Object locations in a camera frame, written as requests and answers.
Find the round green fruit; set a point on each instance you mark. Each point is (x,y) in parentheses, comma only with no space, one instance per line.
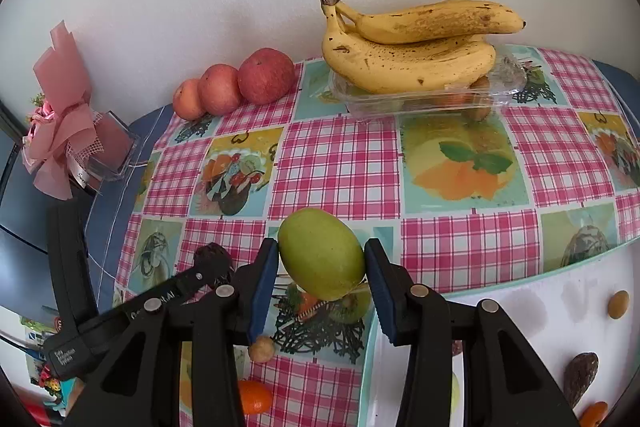
(320,252)

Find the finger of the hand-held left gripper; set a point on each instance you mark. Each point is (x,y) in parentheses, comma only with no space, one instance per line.
(199,278)

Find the clear acrylic box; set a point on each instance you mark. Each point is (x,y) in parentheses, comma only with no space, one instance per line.
(114,142)

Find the pink wrapped flower bouquet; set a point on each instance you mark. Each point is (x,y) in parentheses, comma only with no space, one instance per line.
(65,117)

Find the white tray with teal rim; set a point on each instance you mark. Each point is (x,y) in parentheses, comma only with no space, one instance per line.
(525,332)

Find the clear plastic container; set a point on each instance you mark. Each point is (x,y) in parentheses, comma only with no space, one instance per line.
(380,104)

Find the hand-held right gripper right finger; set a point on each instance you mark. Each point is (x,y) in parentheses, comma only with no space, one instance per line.
(380,287)

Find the small red apple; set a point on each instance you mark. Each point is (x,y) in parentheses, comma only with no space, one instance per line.
(189,99)

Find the orange tangerine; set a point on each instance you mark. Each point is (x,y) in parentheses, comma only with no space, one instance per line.
(255,398)
(593,414)

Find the yellow banana bunch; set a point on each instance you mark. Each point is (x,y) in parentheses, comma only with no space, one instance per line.
(410,62)

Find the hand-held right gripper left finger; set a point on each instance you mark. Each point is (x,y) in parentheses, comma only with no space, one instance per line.
(262,292)

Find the tan round fruit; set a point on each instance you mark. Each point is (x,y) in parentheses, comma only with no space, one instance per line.
(618,304)

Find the large red apple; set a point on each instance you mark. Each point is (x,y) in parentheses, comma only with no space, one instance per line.
(266,76)

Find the medium red apple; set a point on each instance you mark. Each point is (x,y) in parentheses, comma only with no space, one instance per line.
(219,89)

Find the small dark wrinkled fruit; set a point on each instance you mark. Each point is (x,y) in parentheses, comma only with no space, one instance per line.
(212,255)

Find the pink checked fruit-print tablecloth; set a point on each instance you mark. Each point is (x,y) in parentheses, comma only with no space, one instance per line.
(340,167)

